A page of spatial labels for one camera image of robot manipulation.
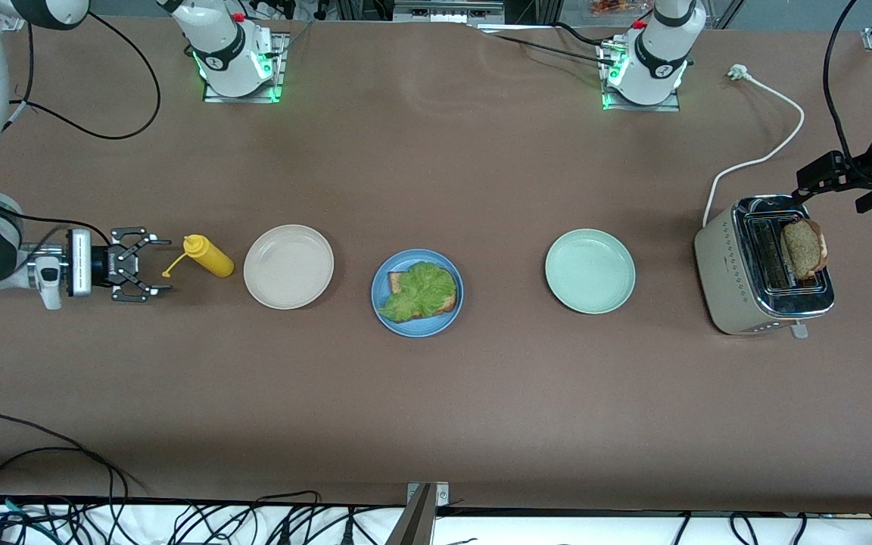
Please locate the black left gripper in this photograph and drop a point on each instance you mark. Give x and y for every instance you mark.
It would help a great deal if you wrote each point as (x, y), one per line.
(857, 171)

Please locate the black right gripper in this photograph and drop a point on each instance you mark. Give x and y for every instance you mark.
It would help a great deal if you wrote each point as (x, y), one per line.
(101, 265)

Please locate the brown bread slice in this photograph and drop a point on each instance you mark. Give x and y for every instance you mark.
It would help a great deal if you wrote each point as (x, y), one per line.
(803, 248)
(396, 281)

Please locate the yellow squeeze bottle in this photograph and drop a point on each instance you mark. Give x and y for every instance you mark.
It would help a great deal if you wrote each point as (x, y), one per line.
(213, 260)

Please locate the green lettuce leaf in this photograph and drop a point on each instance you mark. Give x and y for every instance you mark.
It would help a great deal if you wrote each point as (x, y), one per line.
(421, 291)

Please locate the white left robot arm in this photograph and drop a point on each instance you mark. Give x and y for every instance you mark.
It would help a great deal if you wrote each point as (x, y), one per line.
(659, 60)

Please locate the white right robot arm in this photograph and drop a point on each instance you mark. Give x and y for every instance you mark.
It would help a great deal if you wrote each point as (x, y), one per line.
(232, 53)

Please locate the beige round plate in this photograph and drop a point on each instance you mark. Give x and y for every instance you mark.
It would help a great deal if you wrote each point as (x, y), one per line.
(288, 267)

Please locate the pale green round plate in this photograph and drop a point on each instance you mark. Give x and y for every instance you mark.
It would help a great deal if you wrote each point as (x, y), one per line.
(590, 271)

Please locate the blue round plate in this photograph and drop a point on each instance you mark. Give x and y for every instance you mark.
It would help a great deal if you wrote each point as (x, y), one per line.
(417, 256)

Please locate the beige chrome toaster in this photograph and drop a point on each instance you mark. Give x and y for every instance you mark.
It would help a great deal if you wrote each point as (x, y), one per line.
(720, 280)

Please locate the orange snack pack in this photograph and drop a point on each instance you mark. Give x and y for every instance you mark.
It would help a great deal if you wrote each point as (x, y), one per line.
(610, 7)

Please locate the grey metal box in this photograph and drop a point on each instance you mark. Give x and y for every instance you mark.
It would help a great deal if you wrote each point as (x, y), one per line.
(447, 11)

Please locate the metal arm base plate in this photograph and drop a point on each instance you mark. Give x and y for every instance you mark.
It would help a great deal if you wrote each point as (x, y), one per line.
(282, 68)
(642, 107)

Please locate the dark grey metal post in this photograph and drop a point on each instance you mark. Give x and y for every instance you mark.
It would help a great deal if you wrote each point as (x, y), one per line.
(413, 526)

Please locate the small metal table bracket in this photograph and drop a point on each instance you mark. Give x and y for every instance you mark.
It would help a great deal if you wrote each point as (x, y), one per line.
(442, 493)

